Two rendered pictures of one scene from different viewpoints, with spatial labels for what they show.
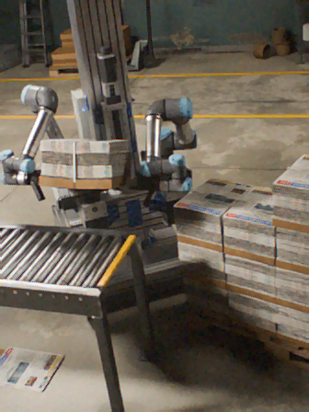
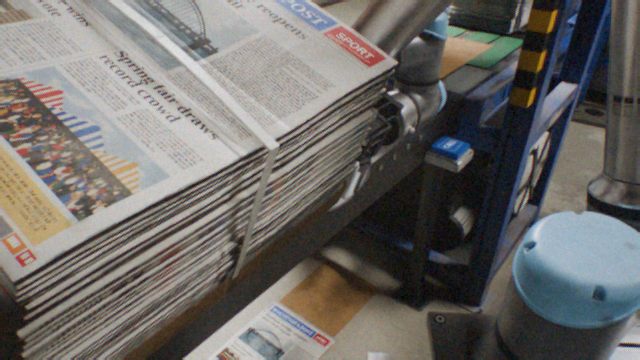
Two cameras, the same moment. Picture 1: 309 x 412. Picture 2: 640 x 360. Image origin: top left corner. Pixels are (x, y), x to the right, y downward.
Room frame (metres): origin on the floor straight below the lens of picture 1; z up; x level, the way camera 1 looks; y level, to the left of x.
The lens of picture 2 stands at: (3.07, -0.01, 1.34)
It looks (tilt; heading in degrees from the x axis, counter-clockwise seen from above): 34 degrees down; 108
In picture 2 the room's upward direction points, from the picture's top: straight up
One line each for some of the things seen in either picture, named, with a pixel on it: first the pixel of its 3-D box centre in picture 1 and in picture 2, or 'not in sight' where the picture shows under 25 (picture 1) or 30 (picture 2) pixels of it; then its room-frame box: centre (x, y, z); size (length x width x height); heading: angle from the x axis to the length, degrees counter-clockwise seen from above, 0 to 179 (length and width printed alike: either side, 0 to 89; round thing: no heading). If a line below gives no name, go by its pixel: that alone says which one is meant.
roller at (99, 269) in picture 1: (104, 263); not in sight; (2.38, 0.27, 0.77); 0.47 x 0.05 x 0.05; 159
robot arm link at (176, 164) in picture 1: (174, 166); not in sight; (2.66, -0.12, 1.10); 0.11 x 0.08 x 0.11; 82
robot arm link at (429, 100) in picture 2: (12, 177); (414, 101); (2.99, 0.75, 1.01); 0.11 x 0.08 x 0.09; 69
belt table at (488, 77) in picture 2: not in sight; (434, 62); (2.95, 1.77, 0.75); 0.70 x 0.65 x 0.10; 69
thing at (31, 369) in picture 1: (25, 367); (267, 355); (2.61, 0.85, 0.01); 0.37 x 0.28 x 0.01; 69
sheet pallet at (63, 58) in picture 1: (92, 51); not in sight; (9.35, 0.66, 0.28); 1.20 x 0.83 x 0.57; 69
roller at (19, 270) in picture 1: (30, 257); not in sight; (2.52, 0.64, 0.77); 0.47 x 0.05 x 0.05; 159
